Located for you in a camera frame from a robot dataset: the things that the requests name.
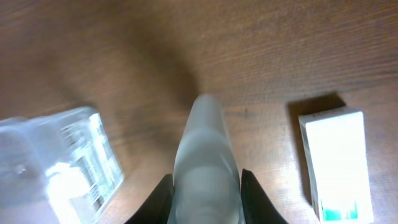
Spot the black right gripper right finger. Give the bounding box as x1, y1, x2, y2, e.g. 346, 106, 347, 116
241, 169, 287, 224

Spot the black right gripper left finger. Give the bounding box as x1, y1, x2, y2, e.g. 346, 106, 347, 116
125, 174, 174, 224

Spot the white spray bottle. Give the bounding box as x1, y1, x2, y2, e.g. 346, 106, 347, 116
168, 95, 244, 224

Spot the white green medicine box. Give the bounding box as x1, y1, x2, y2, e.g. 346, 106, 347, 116
298, 106, 374, 223

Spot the dark bottle white cap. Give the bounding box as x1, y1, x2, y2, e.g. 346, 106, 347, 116
1, 106, 124, 223

